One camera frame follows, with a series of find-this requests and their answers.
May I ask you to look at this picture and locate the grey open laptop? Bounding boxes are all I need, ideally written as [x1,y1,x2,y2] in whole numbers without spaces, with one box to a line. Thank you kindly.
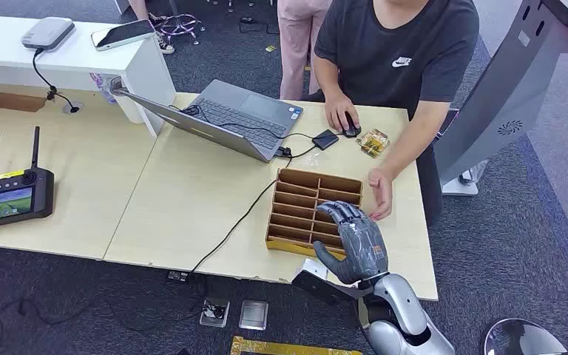
[109,78,305,164]

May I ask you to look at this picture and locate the grey flat router box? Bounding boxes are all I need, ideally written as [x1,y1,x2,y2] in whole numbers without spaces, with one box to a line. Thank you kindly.
[21,16,76,52]

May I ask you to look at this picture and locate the person with sneakers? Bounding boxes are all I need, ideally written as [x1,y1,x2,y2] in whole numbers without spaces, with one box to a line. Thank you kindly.
[128,0,176,55]

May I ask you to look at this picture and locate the open floor socket box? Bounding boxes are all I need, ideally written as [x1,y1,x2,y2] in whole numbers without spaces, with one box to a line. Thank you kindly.
[198,296,231,329]

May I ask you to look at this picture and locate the long black power cable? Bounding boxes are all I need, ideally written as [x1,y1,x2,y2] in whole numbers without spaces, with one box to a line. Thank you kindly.
[189,146,295,275]

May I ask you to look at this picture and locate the black floor cable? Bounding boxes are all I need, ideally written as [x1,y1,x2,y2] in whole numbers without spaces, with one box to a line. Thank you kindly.
[0,297,118,347]

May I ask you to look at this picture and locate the round shiny grey dome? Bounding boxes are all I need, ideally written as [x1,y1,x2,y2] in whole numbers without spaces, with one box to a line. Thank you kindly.
[483,317,568,355]

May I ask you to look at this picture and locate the black remote controller with antennas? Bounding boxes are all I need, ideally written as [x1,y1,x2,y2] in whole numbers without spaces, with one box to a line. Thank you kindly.
[0,126,56,231]

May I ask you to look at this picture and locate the yellow tape frame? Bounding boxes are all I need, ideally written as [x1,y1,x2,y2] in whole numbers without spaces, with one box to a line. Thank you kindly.
[229,335,364,355]

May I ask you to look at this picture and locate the small black hub box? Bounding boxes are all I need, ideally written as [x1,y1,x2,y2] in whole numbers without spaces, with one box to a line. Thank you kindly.
[311,129,340,152]

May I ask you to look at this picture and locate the black computer mouse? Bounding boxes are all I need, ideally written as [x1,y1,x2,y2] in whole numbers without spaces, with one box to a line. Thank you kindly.
[342,111,363,138]

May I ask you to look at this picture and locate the yellow snack packet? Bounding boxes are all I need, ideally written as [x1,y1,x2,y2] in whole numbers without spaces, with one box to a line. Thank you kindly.
[355,128,391,159]

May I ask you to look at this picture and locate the closed metal floor socket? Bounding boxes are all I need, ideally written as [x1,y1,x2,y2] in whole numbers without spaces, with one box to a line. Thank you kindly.
[237,300,270,331]

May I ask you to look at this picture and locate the person's right hand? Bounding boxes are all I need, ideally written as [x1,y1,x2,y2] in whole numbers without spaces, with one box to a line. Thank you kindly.
[324,91,362,133]

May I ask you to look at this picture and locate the white-edged smartphone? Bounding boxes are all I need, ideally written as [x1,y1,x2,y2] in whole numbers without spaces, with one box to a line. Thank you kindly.
[90,18,157,53]

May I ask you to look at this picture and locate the white desk riser shelf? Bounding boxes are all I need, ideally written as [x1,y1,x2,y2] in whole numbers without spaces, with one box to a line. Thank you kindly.
[0,14,178,138]

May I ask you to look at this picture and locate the seated person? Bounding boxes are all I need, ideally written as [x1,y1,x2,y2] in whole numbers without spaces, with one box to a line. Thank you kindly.
[312,0,481,227]

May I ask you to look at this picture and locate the grey kiosk stand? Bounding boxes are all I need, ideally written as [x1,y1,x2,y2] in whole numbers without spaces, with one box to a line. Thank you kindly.
[433,0,568,197]

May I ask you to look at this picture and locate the person's left hand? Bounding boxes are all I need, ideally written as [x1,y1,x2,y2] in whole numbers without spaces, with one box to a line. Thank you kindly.
[368,168,394,222]

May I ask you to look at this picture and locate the clear plastic bottle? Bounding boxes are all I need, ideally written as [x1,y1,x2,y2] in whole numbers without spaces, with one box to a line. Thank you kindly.
[89,72,119,105]

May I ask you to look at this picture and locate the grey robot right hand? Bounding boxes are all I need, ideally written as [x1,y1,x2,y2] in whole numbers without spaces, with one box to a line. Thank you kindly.
[312,200,391,285]

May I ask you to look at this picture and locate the brown cardboard slot organizer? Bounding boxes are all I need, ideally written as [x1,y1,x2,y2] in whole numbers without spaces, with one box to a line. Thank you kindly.
[265,167,364,261]

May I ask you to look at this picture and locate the standing person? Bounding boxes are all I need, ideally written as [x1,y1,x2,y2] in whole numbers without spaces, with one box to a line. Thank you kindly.
[277,0,334,102]

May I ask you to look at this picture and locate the chrome stool base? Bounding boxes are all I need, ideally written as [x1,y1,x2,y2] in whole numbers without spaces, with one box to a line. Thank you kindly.
[158,13,203,46]

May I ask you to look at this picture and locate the pale and black wrist camera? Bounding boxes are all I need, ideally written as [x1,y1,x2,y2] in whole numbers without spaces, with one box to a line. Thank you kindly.
[291,258,361,305]

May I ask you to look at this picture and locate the brown cardboard patch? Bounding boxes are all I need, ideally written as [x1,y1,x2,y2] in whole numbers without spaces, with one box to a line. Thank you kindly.
[0,92,49,114]

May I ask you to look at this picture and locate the black router cable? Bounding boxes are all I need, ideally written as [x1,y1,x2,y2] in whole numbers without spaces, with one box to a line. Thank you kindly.
[31,47,81,114]

